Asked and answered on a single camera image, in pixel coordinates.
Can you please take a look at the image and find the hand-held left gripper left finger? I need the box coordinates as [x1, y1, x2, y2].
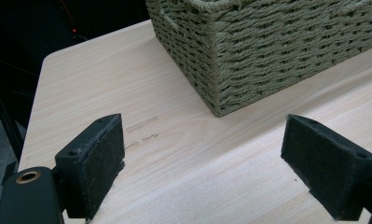
[54, 113, 126, 221]

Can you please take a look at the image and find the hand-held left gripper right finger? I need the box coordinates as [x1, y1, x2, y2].
[280, 113, 372, 222]

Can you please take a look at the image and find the black metal stand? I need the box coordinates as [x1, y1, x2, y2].
[0, 98, 25, 188]

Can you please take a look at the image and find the green woven basket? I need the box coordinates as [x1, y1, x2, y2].
[145, 0, 372, 119]

